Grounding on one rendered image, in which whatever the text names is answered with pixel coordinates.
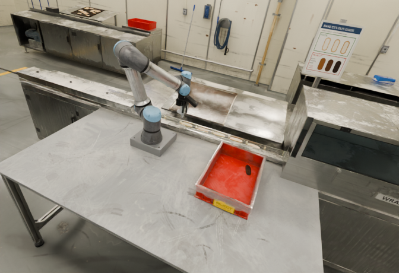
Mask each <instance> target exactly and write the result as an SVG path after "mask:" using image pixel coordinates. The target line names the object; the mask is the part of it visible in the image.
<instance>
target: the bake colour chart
mask: <svg viewBox="0 0 399 273"><path fill-rule="evenodd" d="M364 29H365V27H364V26H357V25H353V24H346V23H339V22H335V21H328V20H322V21H321V23H320V25H319V29H318V31H317V33H316V36H315V39H314V41H313V44H312V47H311V49H310V51H309V54H308V57H307V59H306V62H305V65H304V67H303V69H302V72H301V73H303V74H308V75H314V76H317V77H323V78H329V79H332V80H338V81H339V80H340V78H341V76H342V74H343V72H344V70H345V68H346V66H347V63H348V61H349V59H350V57H351V55H352V53H353V51H354V49H355V47H356V45H357V43H358V41H359V39H360V37H361V35H362V33H363V31H364Z"/></svg>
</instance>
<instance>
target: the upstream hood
mask: <svg viewBox="0 0 399 273"><path fill-rule="evenodd" d="M17 74H18V77H20V78H24V79H26V80H29V81H32V82H36V83H39V84H42V85H46V86H48V87H52V88H55V89H58V90H61V91H64V92H67V93H71V94H74V95H76V96H80V97H84V98H86V99H89V100H93V101H96V102H99V103H102V104H106V105H108V106H112V107H115V108H118V109H121V110H124V111H127V112H132V111H133V110H135V108H134V100H135V99H134V96H132V95H129V94H125V93H121V92H118V91H115V90H111V89H108V88H105V87H101V86H99V85H95V84H91V83H89V82H85V81H81V80H78V79H75V78H71V77H67V76H64V75H61V74H57V73H54V72H51V71H47V70H45V69H41V68H37V67H35V66H34V67H31V68H27V69H24V70H20V71H17Z"/></svg>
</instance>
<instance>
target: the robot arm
mask: <svg viewBox="0 0 399 273"><path fill-rule="evenodd" d="M113 51H114V54H115V56H116V57H117V59H118V62H119V64H120V67H121V68H123V69H124V71H125V73H126V77H127V79H128V82H129V85H130V88H131V90H132V93H133V96H134V99H135V100H134V108H135V111H136V112H137V113H138V115H139V116H140V118H141V119H142V121H143V130H142V133H141V141H142V142H143V143H145V144H147V145H156V144H159V143H160V142H161V141H162V139H163V136H162V133H161V130H160V126H161V117H162V114H161V111H160V109H159V108H158V107H155V106H153V105H152V104H151V100H150V98H149V97H148V96H147V94H146V92H145V88H144V84H143V81H142V78H141V75H140V73H145V74H147V75H149V76H150V77H152V78H154V79H156V80H157V81H160V82H161V83H163V84H165V85H166V86H167V87H170V88H172V89H174V90H175V91H177V92H178V98H177V99H176V101H177V104H176V105H177V106H181V107H180V109H179V110H177V112H178V113H179V114H181V118H183V117H184V113H187V112H188V107H189V103H190V104H191V105H192V106H194V107H195V108H196V107H197V106H198V103H197V102H196V101H195V100H194V99H193V98H192V97H191V96H189V92H190V87H191V76H192V74H191V73H190V72H189V71H182V73H181V75H174V76H173V75H171V74H169V73H168V72H166V71H165V70H163V69H161V68H160V67H158V66H157V65H155V64H153V63H152V62H150V59H149V58H147V57H146V56H144V55H143V54H142V53H141V52H140V51H139V50H138V49H137V48H136V47H135V46H133V45H132V44H131V43H130V42H128V41H126V40H121V41H118V42H117V43H116V44H115V45H114V48H113ZM186 95H187V96H186ZM185 110H186V112H185Z"/></svg>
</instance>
